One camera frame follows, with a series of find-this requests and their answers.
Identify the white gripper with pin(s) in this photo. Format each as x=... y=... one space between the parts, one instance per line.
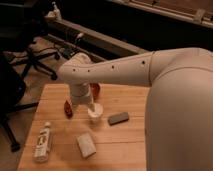
x=81 y=95

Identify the clear plastic bottle white label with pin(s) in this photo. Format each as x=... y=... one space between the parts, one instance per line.
x=43 y=144

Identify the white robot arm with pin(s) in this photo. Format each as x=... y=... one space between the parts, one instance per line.
x=179 y=108

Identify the white spray bottle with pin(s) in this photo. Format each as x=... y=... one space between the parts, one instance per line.
x=56 y=11

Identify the small white cup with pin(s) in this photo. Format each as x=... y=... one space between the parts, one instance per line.
x=95 y=112

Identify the grey rectangular block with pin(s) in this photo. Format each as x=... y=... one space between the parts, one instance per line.
x=118 y=118

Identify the dark chair at left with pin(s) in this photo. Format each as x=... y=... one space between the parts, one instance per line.
x=12 y=89

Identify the black office chair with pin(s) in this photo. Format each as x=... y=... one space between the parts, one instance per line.
x=21 y=21

